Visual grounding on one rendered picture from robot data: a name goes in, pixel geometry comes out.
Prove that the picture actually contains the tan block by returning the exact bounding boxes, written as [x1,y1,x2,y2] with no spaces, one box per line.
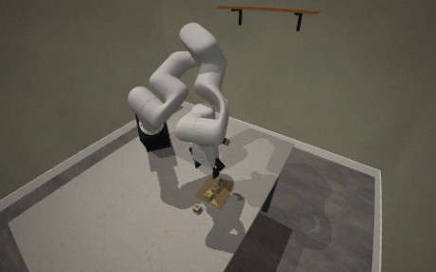
[217,178,226,187]
[205,190,213,201]
[211,184,219,194]
[192,203,202,214]

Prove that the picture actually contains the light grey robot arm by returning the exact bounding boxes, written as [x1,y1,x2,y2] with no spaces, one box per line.
[128,23,230,146]

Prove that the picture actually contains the tan flat mat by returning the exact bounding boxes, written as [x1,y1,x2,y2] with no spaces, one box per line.
[195,176,234,208]

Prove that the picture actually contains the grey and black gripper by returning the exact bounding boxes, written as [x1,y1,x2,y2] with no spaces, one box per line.
[189,143,225,179]

